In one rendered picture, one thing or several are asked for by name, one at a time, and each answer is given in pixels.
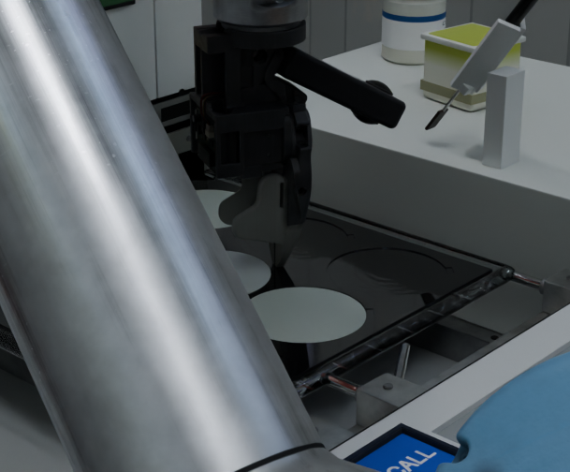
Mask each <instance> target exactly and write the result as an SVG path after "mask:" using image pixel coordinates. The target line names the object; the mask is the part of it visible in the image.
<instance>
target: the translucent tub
mask: <svg viewBox="0 0 570 472"><path fill-rule="evenodd" d="M490 28H491V27H488V26H485V25H482V24H478V23H474V22H470V23H466V24H462V25H457V26H453V27H448V28H444V29H440V30H435V31H431V32H427V33H423V34H421V35H420V37H421V38H422V39H425V57H424V79H422V80H420V89H421V90H423V95H424V96H425V97H427V98H430V99H433V100H436V101H439V102H442V103H445V104H446V103H447V102H448V101H449V99H450V98H451V97H452V96H453V95H454V94H455V93H456V91H457V90H458V89H455V88H453V87H451V86H450V83H451V81H452V80H453V79H454V77H455V76H456V75H457V73H458V72H459V71H460V69H461V68H462V66H463V65H464V64H465V62H466V61H467V59H468V58H469V57H470V55H471V54H472V53H473V51H474V50H475V48H476V47H477V46H478V44H479V43H480V42H481V40H482V39H483V38H484V36H485V35H486V34H487V32H488V31H489V30H490ZM524 41H526V37H525V36H521V37H520V38H519V40H518V41H517V42H516V44H515V45H514V46H513V48H512V49H511V50H510V52H509V53H508V54H507V55H506V57H505V58H504V60H503V61H502V62H501V63H500V64H499V65H498V66H497V68H496V69H498V68H501V67H504V66H511V67H515V68H519V58H520V45H521V42H524ZM496 69H495V70H496ZM486 96H487V84H486V85H485V86H484V87H483V89H481V90H479V91H478V93H476V92H474V93H473V94H472V95H469V94H468V95H466V96H463V95H462V93H461V92H459V93H458V95H457V96H456V97H455V99H454V100H453V101H452V102H451V104H450V106H453V107H456V108H459V109H462V110H465V111H477V110H481V109H485V108H486Z"/></svg>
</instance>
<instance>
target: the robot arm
mask: <svg viewBox="0 0 570 472"><path fill-rule="evenodd" d="M212 1H213V16H214V18H216V19H217V22H216V24H210V25H200V26H194V56H195V89H196V91H195V92H189V101H190V132H191V152H192V153H197V156H198V157H199V158H200V159H201V160H202V161H203V162H204V163H205V164H206V165H207V166H208V167H209V168H210V169H211V171H212V172H213V173H214V174H215V175H216V179H223V178H229V177H237V178H238V179H239V180H241V179H242V184H241V188H240V189H239V190H238V191H237V192H236V193H234V194H232V195H231V196H229V197H228V198H226V199H224V200H223V201H222V202H221V203H220V205H219V209H218V214H219V218H220V219H221V221H222V222H223V223H225V224H227V225H231V226H232V232H233V234H234V235H235V237H237V238H238V239H241V240H248V241H258V242H266V243H269V247H270V254H271V258H272V263H273V264H274V265H275V266H276V267H283V266H284V265H285V263H286V261H287V259H288V257H289V255H290V254H291V252H292V250H293V248H294V246H295V244H296V242H297V240H298V238H299V236H300V233H301V230H302V226H303V223H304V222H305V221H306V216H307V212H308V207H309V202H310V197H311V190H312V165H311V152H312V147H313V137H312V127H311V118H310V114H309V112H308V110H307V109H306V104H305V103H306V101H307V95H306V94H305V93H303V92H302V91H301V90H300V89H299V88H297V87H296V86H295V85H293V84H292V83H291V82H289V81H286V80H284V79H282V78H280V77H277V76H275V73H277V74H279V75H281V76H282V77H284V78H286V79H288V80H290V81H293V82H294V83H296V84H298V85H300V86H302V87H305V88H307V89H309V90H311V91H313V92H315V93H317V94H319V95H321V96H323V97H325V98H327V99H330V100H332V101H334V102H336V103H338V104H340V105H342V106H344V107H346V108H348V109H349V110H351V111H352V112H353V114H354V116H355V117H356V118H357V119H358V120H359V121H361V122H362V123H364V124H367V125H378V123H379V124H381V125H384V126H386V127H388V128H395V127H396V126H397V124H398V122H399V121H400V119H401V118H402V115H403V113H404V111H405V108H406V106H405V103H404V102H403V101H401V100H399V99H398V98H396V97H395V96H393V94H392V92H391V90H390V89H389V88H388V86H387V85H385V84H384V83H382V82H380V81H375V80H369V81H367V80H366V81H363V80H361V79H359V78H357V77H354V76H352V75H350V74H348V73H346V72H344V71H342V70H340V69H339V68H337V67H335V66H332V65H330V64H328V63H326V62H324V61H322V60H320V59H318V58H316V57H314V56H312V55H311V54H309V53H307V52H304V51H302V50H300V49H298V48H296V47H294V45H297V44H300V43H301V42H303V41H304V40H305V39H306V21H305V20H304V19H305V18H306V17H307V16H308V0H212ZM195 110H197V114H195ZM196 132H197V139H196ZM0 306H1V308H2V310H3V313H4V315H5V317H6V319H7V323H8V325H9V327H10V329H11V331H12V333H13V335H14V338H15V340H16V342H17V344H18V347H19V349H20V351H21V353H22V356H23V358H24V360H25V363H26V365H27V368H28V370H29V372H30V374H31V376H32V378H33V380H34V382H35V384H36V386H37V390H38V392H39V394H40V397H41V399H42V401H43V403H44V406H45V407H46V409H47V411H48V414H49V416H50V418H51V422H52V424H53V426H54V428H55V431H56V433H57V434H58V436H59V439H60V441H61V443H62V445H63V447H64V450H65V452H66V455H67V458H68V460H69V462H70V463H71V466H72V468H73V470H74V472H380V471H377V470H374V469H371V468H369V467H366V466H362V465H357V464H354V463H351V462H348V461H346V460H343V459H339V458H338V457H337V456H335V455H334V454H332V453H331V452H330V451H328V450H326V448H325V446H324V444H323V442H322V440H321V438H320V436H319V434H318V432H317V431H316V429H315V427H314V424H313V422H312V420H311V418H310V416H309V414H308V412H307V410H306V409H305V407H304V405H303V403H302V401H301V399H300V397H299V395H298V393H297V391H296V389H295V387H294V385H293V383H292V381H291V379H290V377H289V375H288V373H287V371H286V369H285V367H284V365H283V363H282V361H281V359H280V357H279V355H278V353H277V351H276V349H275V347H274V345H273V343H272V341H271V339H270V337H269V335H268V333H267V331H266V329H265V327H264V325H263V323H262V321H261V319H260V317H259V315H258V313H257V311H256V309H255V307H254V306H253V304H252V302H251V300H250V298H249V296H248V294H247V292H246V290H245V288H244V286H243V284H242V282H241V280H240V278H239V276H238V274H237V272H236V270H235V268H234V266H233V264H232V262H231V260H230V258H229V256H228V254H227V251H226V249H225V248H224V246H223V244H222V242H221V240H220V238H219V236H218V234H217V232H216V230H215V228H214V226H213V224H212V221H211V219H210V218H209V216H208V214H207V212H206V210H205V208H204V206H203V204H202V203H201V201H200V199H199V197H198V195H197V192H196V190H195V188H194V187H193V185H192V183H191V181H190V179H189V177H188V175H187V173H186V171H185V169H184V167H183V164H182V162H181V160H180V158H179V157H178V155H177V153H176V151H175V149H174V147H173V145H172V143H171V141H170V139H169V137H168V134H167V132H166V130H165V128H164V127H163V125H162V123H161V121H160V119H159V117H158V115H157V113H156V111H155V109H154V107H153V104H152V102H151V100H150V99H149V98H148V96H147V94H146V92H145V90H144V88H143V86H142V84H141V82H140V80H139V77H138V75H137V73H136V71H135V69H134V68H133V66H132V64H131V62H130V60H129V58H128V56H127V54H126V52H125V50H124V47H123V45H122V43H121V41H120V39H119V38H118V36H117V34H116V32H115V30H114V28H113V26H112V24H111V22H110V19H109V17H108V15H107V13H106V11H105V9H104V8H103V6H102V4H101V2H100V0H0ZM456 438H457V440H458V442H459V443H460V447H459V450H458V452H457V454H456V456H455V458H454V460H453V461H452V462H451V463H441V464H439V465H438V466H437V469H436V471H435V472H570V351H569V352H566V353H563V354H562V355H559V356H557V357H554V358H552V359H549V360H547V361H544V362H542V363H539V364H537V365H536V366H535V367H533V368H531V369H529V370H527V371H525V372H524V373H522V374H521V375H519V376H517V377H515V378H514V379H512V380H511V381H510V382H508V383H507V384H505V385H504V386H503V387H501V388H500V389H499V390H497V391H496V392H495V393H494V394H493V395H492V396H491V397H490V398H489V399H488V400H486V401H485V402H484V403H483V404H482V405H481V406H480V407H479V408H478V409H477V410H476V411H475V412H474V413H473V414H472V416H471V417H470V418H469V419H468V420H467V421H466V422H465V423H464V424H463V425H462V427H461V428H460V430H459V431H458V432H457V435H456Z"/></svg>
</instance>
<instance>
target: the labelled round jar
mask: <svg viewBox="0 0 570 472"><path fill-rule="evenodd" d="M444 28H446V0H383V10H382V52H381V54H382V56H383V57H384V58H385V59H386V60H387V61H389V62H391V63H395V64H400V65H409V66H421V65H424V57H425V39H422V38H421V37H420V35H421V34H423V33H427V32H431V31H435V30H440V29H444Z"/></svg>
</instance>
